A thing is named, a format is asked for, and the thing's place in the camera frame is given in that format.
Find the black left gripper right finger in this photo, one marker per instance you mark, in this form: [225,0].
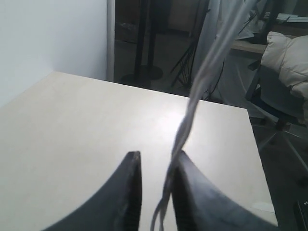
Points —
[201,206]

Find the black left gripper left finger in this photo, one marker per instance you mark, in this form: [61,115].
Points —
[116,206]

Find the white wired earphones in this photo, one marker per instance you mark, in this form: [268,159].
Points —
[206,73]

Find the grey office chair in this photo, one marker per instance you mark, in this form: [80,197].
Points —
[269,94]

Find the black tripod stand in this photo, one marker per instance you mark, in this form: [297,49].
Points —
[204,32]

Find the wooden background desk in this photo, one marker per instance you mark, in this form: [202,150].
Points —
[290,30]

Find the beige padded jacket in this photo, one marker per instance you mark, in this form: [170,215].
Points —
[289,58]

